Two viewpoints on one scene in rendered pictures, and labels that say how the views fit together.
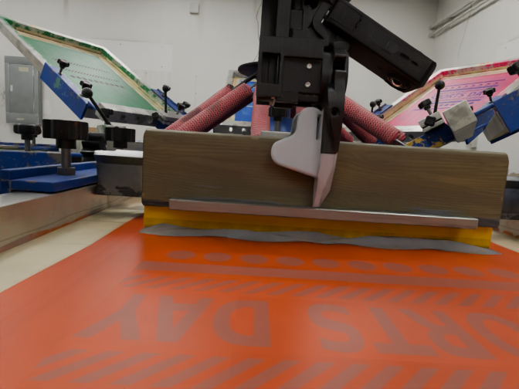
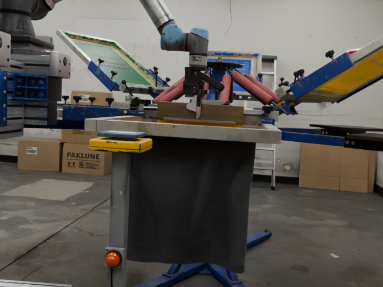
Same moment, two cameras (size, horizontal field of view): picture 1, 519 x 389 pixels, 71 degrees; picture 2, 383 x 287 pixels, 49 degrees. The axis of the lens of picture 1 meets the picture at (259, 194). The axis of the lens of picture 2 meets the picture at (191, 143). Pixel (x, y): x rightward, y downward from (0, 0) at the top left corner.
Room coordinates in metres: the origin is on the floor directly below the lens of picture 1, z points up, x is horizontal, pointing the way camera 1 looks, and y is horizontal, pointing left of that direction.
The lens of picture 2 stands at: (-1.34, -0.28, 1.05)
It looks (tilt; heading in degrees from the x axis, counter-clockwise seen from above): 5 degrees down; 8
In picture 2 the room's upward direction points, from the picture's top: 3 degrees clockwise
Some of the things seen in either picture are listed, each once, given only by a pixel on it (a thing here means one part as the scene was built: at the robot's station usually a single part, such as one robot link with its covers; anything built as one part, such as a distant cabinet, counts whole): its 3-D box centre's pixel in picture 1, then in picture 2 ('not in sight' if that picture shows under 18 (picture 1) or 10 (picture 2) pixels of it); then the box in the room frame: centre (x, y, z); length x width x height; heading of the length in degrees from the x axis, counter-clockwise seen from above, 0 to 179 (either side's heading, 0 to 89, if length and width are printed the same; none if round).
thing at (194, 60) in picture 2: not in sight; (198, 61); (0.37, -0.04, 1.22); 0.08 x 0.08 x 0.05
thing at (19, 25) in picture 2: not in sight; (14, 25); (0.14, 0.63, 1.31); 0.15 x 0.15 x 0.10
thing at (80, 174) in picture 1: (97, 189); (141, 118); (0.48, 0.22, 0.98); 0.30 x 0.05 x 0.07; 1
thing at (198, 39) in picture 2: not in sight; (198, 42); (0.37, -0.04, 1.30); 0.09 x 0.08 x 0.11; 98
